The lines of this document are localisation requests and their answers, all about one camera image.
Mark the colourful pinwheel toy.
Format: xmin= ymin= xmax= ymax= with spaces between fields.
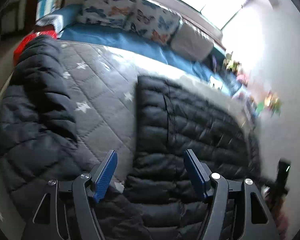
xmin=256 ymin=91 xmax=283 ymax=116

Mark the left butterfly pillow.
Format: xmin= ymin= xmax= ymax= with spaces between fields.
xmin=77 ymin=0 xmax=137 ymax=29

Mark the blue bed sheet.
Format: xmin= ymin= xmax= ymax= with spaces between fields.
xmin=36 ymin=4 xmax=241 ymax=98

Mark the right butterfly pillow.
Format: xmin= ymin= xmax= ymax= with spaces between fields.
xmin=124 ymin=0 xmax=181 ymax=46

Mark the red plastic stool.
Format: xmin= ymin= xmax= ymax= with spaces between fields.
xmin=13 ymin=24 xmax=57 ymax=66

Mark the white plain pillow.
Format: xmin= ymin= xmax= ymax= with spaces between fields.
xmin=170 ymin=21 xmax=214 ymax=62

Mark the grey star quilted mattress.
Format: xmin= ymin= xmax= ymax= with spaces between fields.
xmin=59 ymin=42 xmax=251 ymax=182

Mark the butterfly pillow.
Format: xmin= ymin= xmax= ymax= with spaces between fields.
xmin=77 ymin=0 xmax=137 ymax=29
xmin=124 ymin=0 xmax=181 ymax=46

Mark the black puffer down jacket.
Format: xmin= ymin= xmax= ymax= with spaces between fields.
xmin=0 ymin=36 xmax=260 ymax=239

